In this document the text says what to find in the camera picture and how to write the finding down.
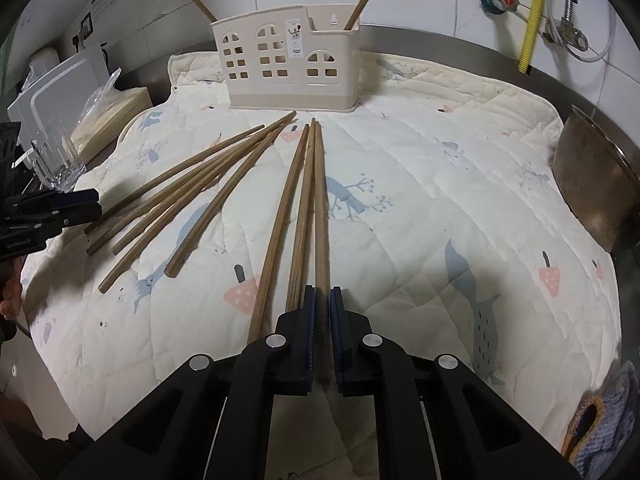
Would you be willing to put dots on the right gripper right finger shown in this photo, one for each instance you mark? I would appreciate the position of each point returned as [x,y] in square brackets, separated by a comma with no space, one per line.
[347,330]

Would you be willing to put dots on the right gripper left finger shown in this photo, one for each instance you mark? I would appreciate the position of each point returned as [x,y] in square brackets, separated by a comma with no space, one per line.
[295,360]

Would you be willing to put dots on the wooden chopstick two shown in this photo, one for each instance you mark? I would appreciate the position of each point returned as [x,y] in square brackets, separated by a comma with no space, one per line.
[322,262]

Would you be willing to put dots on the wooden chopstick ten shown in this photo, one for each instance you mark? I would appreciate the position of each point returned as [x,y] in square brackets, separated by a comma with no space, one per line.
[185,164]

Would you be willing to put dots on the wooden chopstick three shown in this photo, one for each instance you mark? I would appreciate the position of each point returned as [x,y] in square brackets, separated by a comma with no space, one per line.
[301,237]

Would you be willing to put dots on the wooden chopstick four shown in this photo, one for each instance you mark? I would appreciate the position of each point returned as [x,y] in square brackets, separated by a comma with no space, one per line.
[269,268]

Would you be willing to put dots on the wooden chopstick eight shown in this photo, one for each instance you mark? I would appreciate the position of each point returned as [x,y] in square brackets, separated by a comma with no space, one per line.
[165,193]

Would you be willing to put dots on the wooden chopstick seven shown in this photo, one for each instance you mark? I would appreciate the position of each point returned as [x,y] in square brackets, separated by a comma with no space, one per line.
[161,215]

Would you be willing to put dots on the wooden chopstick five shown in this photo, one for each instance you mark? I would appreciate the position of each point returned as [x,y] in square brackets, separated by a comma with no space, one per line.
[195,234]

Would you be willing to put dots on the wooden chopstick nine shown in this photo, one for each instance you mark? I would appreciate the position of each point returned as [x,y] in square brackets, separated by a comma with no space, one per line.
[205,10]

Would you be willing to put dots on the left hand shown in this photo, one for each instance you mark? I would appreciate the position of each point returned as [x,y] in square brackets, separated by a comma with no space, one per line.
[11,304]

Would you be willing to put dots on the clear glass mug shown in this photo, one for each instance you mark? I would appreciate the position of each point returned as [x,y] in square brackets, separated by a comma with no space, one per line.
[55,160]

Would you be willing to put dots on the white cutting board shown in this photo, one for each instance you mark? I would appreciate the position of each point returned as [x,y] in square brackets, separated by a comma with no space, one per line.
[54,101]

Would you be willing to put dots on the beige tissue pack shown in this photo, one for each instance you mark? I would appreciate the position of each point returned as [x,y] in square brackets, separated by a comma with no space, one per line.
[106,112]

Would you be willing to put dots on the white quilted patterned mat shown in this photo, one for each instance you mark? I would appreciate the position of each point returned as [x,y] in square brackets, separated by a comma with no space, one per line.
[446,230]

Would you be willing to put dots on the blue knitted cloth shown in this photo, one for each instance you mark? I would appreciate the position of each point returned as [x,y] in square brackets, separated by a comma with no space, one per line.
[603,423]

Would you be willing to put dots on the beige plastic utensil holder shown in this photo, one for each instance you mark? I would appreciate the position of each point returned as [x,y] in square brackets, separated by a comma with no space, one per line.
[291,58]

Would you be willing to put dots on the metal bowl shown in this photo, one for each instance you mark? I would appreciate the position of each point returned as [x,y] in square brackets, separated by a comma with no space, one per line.
[598,183]

